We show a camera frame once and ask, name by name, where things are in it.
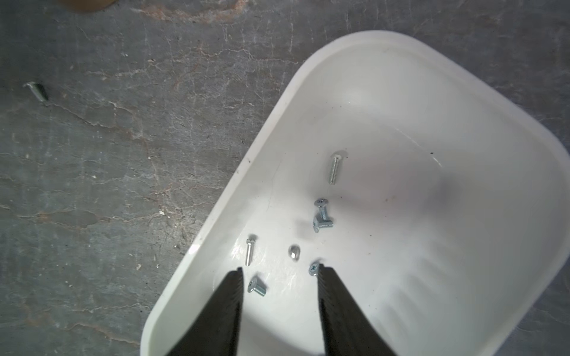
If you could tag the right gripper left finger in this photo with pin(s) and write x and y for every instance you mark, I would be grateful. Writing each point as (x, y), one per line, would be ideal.
(217, 328)

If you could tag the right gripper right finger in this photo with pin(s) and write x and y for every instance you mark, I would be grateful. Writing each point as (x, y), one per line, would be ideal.
(346, 330)

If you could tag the silver screw crossed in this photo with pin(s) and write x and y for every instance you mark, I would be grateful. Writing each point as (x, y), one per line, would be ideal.
(321, 204)
(319, 225)

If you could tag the silver screw long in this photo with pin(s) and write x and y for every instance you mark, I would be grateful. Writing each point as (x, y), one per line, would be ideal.
(335, 163)

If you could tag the white plastic storage box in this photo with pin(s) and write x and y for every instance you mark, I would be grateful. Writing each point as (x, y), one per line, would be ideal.
(450, 208)

